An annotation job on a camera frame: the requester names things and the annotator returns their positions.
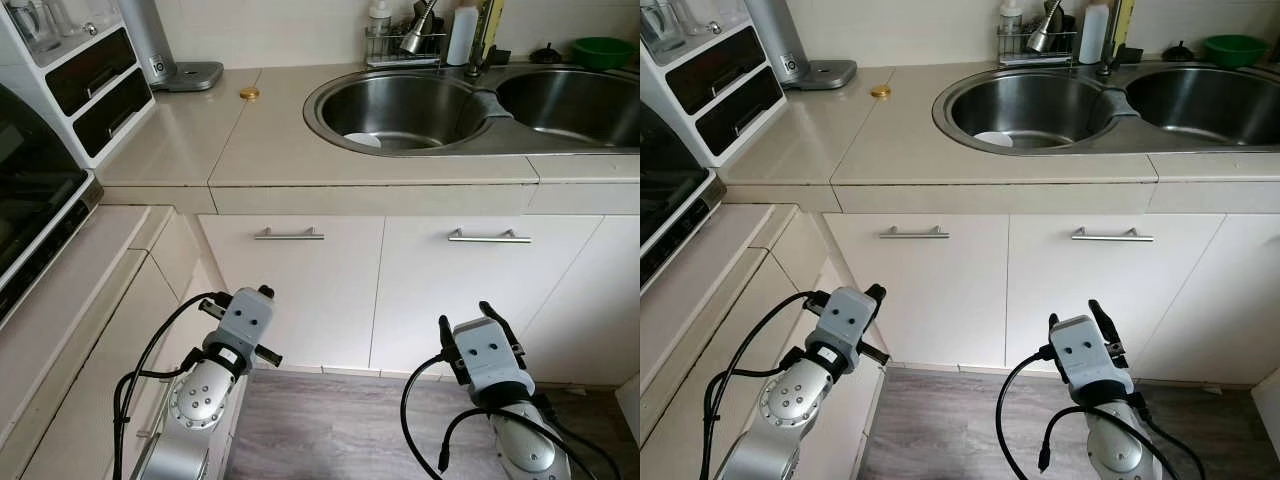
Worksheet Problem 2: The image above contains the light grey left wrist camera mount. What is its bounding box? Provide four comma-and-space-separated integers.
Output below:
808, 287, 881, 353
215, 288, 276, 351

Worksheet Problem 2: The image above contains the silver gooseneck faucet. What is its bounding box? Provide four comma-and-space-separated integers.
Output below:
1030, 0, 1119, 79
400, 0, 493, 79

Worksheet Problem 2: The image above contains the clear plastic jug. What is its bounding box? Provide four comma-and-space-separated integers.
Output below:
640, 0, 691, 56
8, 0, 63, 53

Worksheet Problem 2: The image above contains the light grey right wrist camera mount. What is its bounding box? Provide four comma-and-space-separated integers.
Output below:
1050, 315, 1134, 393
452, 318, 531, 393

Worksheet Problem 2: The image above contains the black countertop oven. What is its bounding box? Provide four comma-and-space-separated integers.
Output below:
0, 85, 104, 326
640, 100, 728, 291

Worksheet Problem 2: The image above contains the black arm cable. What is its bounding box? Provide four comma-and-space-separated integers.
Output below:
400, 352, 606, 480
698, 290, 816, 480
110, 290, 223, 480
995, 345, 1206, 480

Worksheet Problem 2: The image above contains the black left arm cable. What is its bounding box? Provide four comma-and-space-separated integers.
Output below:
110, 290, 223, 480
698, 290, 816, 480

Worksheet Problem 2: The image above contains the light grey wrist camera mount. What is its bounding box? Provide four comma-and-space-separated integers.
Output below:
808, 287, 881, 353
452, 318, 531, 393
1050, 315, 1134, 393
215, 288, 276, 351

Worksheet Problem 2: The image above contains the green plastic bowl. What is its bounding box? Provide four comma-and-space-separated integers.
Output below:
1202, 34, 1269, 69
572, 36, 636, 71

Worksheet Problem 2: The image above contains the stainless steel double sink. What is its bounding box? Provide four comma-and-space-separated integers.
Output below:
932, 62, 1280, 156
303, 62, 641, 158

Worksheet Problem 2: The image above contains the white appliance with black drawers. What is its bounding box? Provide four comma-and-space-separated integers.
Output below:
640, 0, 786, 166
0, 0, 156, 166

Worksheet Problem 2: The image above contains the metal wire sink rack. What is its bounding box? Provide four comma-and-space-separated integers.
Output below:
364, 25, 448, 69
996, 25, 1079, 69

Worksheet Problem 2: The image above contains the silver countertop appliance with base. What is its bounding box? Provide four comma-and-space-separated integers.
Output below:
118, 0, 225, 93
745, 0, 858, 91

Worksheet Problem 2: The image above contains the white cabinet door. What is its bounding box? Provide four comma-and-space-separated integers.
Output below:
1135, 213, 1280, 386
1005, 213, 1226, 383
520, 215, 641, 386
197, 215, 384, 376
822, 213, 1011, 369
370, 215, 604, 386

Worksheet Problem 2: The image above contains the white plastic bottle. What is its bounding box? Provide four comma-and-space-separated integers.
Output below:
447, 3, 479, 67
1078, 3, 1111, 66

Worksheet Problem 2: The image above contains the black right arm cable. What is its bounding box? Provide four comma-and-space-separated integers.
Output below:
995, 345, 1206, 480
400, 352, 606, 480

